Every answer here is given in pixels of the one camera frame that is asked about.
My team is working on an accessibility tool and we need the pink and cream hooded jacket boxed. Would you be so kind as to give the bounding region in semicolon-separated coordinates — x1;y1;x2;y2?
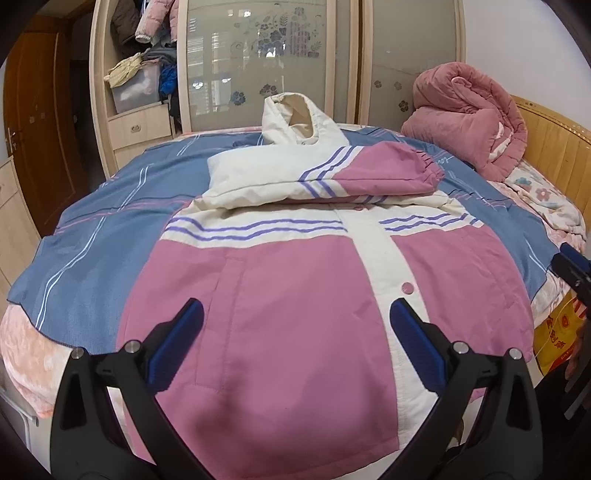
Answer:
118;95;534;479

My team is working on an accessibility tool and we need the right hand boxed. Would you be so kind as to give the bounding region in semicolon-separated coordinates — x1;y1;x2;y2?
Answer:
565;320;589;380

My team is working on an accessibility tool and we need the floral pink bed mattress cover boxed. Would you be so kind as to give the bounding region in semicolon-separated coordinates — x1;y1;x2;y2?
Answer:
490;160;587;253

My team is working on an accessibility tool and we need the yellow red plastic bag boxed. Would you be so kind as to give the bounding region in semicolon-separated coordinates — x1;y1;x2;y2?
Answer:
534;291;587;376

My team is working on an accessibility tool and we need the wooden bed headboard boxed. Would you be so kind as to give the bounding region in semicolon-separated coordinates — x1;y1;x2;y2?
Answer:
515;97;590;253

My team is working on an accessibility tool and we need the blue plaid bed sheet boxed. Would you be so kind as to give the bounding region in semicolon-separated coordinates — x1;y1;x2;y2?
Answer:
7;127;558;353

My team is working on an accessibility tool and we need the pink folded quilt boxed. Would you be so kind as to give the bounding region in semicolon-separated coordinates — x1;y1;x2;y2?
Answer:
401;62;528;182

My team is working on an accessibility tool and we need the beige wardrobe with glass doors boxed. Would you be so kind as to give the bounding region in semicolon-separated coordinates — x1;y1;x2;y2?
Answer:
89;1;466;175

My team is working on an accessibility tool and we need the brown wooden door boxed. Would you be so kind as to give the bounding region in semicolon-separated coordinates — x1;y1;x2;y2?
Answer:
3;29;89;237

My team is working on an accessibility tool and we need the clear plastic storage box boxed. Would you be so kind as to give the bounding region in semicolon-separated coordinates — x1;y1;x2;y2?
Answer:
111;63;160;114

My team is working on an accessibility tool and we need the blue garment in wardrobe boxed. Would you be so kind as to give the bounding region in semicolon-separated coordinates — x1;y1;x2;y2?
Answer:
158;64;177;100

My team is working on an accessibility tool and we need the cream cloth on box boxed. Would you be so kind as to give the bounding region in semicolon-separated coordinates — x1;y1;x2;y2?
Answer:
103;52;143;89

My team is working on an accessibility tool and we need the dark brown hanging coat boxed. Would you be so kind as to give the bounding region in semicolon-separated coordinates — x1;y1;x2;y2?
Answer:
111;0;141;45

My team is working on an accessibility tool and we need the pink hanging jacket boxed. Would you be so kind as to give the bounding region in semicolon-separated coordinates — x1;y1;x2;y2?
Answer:
134;0;179;43

